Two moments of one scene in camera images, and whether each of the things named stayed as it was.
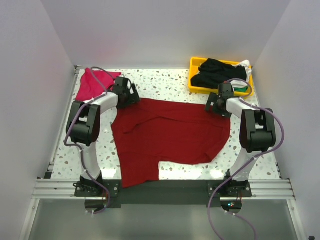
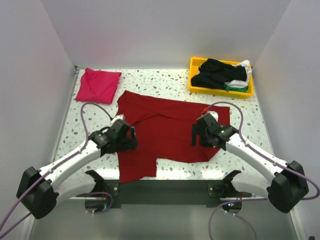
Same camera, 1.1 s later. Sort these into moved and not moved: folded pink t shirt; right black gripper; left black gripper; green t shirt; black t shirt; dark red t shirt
Moved: left black gripper; right black gripper
Not moved: dark red t shirt; folded pink t shirt; black t shirt; green t shirt
